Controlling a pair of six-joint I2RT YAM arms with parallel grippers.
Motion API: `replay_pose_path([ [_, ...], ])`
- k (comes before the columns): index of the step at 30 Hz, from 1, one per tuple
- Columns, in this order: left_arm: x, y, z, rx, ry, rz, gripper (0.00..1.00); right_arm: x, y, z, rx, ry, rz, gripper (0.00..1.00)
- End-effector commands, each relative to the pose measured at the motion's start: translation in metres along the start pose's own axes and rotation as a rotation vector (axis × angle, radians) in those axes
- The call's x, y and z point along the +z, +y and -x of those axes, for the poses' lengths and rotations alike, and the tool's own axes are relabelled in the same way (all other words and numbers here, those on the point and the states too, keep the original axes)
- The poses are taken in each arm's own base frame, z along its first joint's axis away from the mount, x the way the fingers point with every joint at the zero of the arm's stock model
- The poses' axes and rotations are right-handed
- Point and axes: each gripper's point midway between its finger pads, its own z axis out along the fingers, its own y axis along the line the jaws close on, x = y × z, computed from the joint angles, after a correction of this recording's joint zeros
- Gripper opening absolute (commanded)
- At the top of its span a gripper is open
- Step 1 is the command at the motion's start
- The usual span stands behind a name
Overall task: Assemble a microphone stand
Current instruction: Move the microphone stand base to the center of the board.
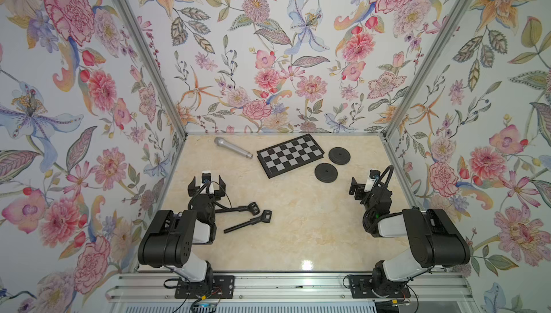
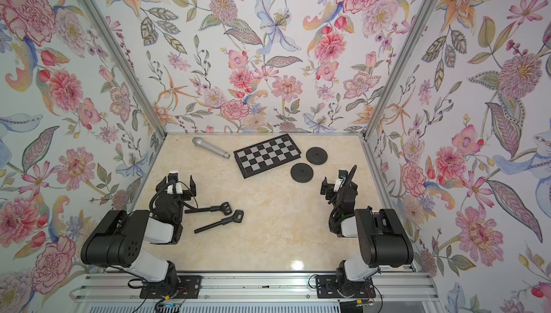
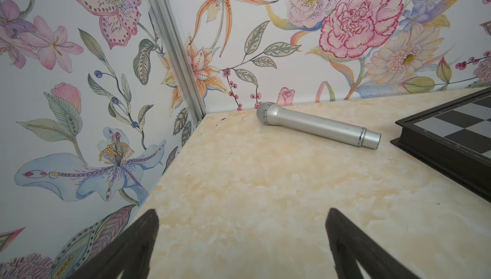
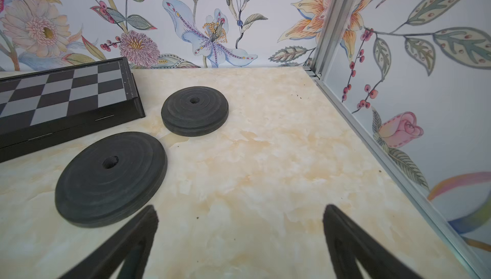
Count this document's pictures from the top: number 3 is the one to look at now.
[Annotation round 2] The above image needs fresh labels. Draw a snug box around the silver handheld microphone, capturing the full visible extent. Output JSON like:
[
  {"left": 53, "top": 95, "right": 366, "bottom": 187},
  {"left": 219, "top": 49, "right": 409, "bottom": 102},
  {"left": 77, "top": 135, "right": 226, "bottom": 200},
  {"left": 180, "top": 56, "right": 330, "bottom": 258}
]
[{"left": 256, "top": 102, "right": 382, "bottom": 150}]

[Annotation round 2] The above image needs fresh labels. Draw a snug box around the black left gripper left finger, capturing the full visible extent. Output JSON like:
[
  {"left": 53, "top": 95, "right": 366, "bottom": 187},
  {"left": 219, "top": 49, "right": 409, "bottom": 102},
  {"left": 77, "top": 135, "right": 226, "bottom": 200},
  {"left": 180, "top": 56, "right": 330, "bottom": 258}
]
[{"left": 71, "top": 209, "right": 159, "bottom": 279}]

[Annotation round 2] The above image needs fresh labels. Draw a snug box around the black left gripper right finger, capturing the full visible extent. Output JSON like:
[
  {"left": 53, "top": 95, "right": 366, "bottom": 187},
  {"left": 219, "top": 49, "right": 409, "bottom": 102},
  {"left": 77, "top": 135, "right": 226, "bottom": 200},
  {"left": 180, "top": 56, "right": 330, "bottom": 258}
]
[{"left": 326, "top": 208, "right": 417, "bottom": 278}]

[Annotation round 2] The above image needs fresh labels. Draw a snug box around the left aluminium corner post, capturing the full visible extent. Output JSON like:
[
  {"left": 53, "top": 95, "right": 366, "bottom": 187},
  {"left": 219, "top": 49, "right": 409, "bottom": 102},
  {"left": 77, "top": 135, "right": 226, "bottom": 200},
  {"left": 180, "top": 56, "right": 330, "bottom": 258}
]
[{"left": 148, "top": 0, "right": 206, "bottom": 125}]

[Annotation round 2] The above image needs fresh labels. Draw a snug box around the black white chessboard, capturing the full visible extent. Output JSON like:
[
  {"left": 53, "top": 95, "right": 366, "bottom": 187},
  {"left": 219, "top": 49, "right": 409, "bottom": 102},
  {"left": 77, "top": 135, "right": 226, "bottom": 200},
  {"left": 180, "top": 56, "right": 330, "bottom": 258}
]
[{"left": 391, "top": 88, "right": 490, "bottom": 200}]

